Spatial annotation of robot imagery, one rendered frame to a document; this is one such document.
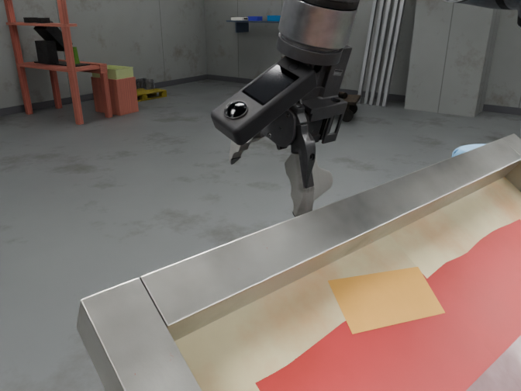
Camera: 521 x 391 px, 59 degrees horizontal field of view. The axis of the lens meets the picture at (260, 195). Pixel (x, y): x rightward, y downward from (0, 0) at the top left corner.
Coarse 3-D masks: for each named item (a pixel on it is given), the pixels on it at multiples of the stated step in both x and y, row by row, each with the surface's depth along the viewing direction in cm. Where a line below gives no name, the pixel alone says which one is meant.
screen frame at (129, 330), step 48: (384, 192) 44; (432, 192) 46; (240, 240) 34; (288, 240) 36; (336, 240) 37; (144, 288) 29; (192, 288) 30; (240, 288) 31; (96, 336) 26; (144, 336) 27; (144, 384) 25; (192, 384) 26
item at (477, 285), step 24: (480, 240) 50; (504, 240) 51; (456, 264) 46; (480, 264) 47; (504, 264) 49; (456, 288) 44; (480, 288) 45; (504, 288) 46; (456, 312) 42; (480, 312) 43; (504, 312) 44; (480, 336) 41; (504, 336) 42; (504, 360) 40
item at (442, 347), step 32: (416, 320) 40; (448, 320) 41; (320, 352) 34; (352, 352) 35; (384, 352) 36; (416, 352) 37; (448, 352) 39; (480, 352) 40; (256, 384) 31; (288, 384) 32; (320, 384) 33; (352, 384) 34; (384, 384) 34; (416, 384) 35; (448, 384) 36; (480, 384) 38; (512, 384) 39
